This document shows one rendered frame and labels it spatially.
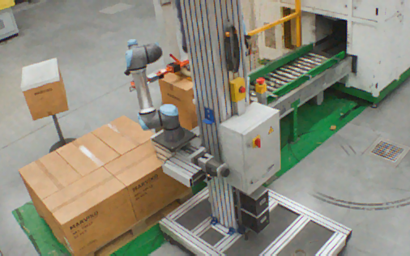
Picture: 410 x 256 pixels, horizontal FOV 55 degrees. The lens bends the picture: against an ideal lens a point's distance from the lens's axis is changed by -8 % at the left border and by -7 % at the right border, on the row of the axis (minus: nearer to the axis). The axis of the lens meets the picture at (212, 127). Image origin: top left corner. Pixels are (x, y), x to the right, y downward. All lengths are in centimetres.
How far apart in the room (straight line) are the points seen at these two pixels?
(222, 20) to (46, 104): 260
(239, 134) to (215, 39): 57
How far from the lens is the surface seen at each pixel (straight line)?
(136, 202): 349
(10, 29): 1047
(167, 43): 460
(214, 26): 235
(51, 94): 448
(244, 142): 249
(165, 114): 273
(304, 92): 436
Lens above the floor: 259
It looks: 32 degrees down
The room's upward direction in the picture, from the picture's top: 8 degrees counter-clockwise
